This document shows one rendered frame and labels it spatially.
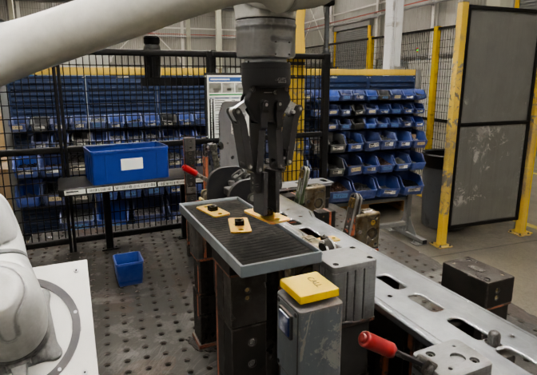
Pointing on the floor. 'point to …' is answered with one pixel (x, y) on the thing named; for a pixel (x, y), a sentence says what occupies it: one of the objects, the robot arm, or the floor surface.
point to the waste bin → (432, 187)
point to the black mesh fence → (145, 135)
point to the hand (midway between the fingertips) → (266, 191)
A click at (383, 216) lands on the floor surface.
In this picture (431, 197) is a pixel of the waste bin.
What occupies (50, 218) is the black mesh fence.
